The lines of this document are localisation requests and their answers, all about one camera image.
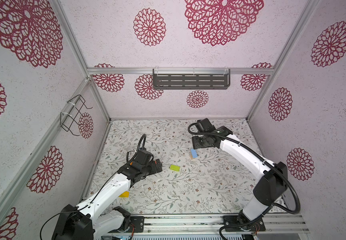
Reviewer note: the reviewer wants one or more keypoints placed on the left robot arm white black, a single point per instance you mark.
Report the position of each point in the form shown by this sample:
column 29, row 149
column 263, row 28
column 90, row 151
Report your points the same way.
column 87, row 220

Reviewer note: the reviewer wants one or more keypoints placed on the grey metal wall shelf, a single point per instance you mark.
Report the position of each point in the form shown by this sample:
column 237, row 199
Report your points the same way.
column 162, row 81

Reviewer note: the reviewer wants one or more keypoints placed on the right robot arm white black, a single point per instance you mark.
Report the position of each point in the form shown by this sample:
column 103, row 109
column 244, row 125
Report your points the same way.
column 272, row 178

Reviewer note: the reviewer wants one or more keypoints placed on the black wire wall rack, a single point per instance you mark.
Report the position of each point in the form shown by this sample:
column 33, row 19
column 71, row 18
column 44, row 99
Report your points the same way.
column 71, row 116

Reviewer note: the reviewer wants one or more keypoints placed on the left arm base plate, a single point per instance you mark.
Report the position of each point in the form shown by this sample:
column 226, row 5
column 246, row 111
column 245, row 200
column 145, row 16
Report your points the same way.
column 135, row 224

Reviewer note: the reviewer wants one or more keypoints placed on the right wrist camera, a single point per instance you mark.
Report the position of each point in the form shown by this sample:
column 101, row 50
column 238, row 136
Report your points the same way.
column 204, row 126

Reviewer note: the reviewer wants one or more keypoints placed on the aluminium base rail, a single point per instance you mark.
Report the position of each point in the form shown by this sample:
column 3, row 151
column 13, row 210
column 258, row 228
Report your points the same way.
column 211, row 224

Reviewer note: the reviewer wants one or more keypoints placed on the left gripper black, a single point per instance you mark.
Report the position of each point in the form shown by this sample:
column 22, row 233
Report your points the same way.
column 154, row 169

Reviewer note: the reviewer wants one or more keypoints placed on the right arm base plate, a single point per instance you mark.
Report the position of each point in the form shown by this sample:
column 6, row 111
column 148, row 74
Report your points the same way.
column 240, row 223

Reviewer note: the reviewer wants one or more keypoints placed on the yellow wood block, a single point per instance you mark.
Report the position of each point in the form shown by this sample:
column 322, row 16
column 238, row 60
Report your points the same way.
column 125, row 195

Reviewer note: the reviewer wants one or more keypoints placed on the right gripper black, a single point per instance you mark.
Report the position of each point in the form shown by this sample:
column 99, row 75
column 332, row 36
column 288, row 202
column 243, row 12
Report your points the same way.
column 195, row 141

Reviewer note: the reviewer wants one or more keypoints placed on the lime green wood block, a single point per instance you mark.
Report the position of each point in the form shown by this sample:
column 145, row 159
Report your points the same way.
column 174, row 168

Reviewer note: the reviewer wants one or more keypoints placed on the light blue wood block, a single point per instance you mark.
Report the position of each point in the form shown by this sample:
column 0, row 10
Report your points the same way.
column 193, row 153

